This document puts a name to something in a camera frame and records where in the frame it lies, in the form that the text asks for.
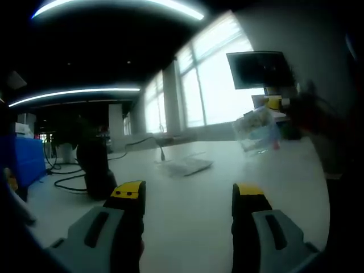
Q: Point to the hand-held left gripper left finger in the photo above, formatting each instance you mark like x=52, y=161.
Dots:
x=85, y=241

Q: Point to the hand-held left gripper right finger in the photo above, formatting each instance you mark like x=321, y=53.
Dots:
x=287, y=244

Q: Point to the yellowish clear sheet goods packet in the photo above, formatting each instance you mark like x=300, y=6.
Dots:
x=256, y=130

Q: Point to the white handheld device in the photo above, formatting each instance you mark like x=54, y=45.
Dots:
x=24, y=207

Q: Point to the black barcode scanner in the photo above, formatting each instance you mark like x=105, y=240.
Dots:
x=95, y=170

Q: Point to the yellowish bag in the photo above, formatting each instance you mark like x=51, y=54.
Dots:
x=10, y=179

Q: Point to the white table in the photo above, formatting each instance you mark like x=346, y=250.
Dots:
x=199, y=199

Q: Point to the blue plastic box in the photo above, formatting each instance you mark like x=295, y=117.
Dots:
x=25, y=159

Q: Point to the green potted plant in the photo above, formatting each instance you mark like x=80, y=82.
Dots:
x=74, y=133

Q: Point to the steel sink with faucet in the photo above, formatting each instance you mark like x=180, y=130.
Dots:
x=163, y=129

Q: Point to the white boxes on blue box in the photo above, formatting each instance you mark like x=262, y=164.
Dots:
x=24, y=128

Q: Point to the white ceiling air vent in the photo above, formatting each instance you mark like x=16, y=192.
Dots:
x=16, y=79

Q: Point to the long white ceiling light strip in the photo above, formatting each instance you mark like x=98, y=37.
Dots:
x=113, y=4

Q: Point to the black wall monitor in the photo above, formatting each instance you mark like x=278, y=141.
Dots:
x=258, y=69

